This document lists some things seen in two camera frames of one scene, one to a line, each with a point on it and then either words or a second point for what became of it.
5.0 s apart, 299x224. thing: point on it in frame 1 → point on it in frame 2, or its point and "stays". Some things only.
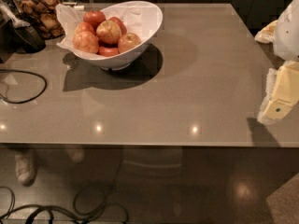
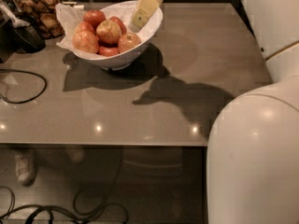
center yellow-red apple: x=108 y=32 stays
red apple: x=127 y=41 stays
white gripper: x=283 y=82 → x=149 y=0
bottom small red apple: x=107 y=51 stays
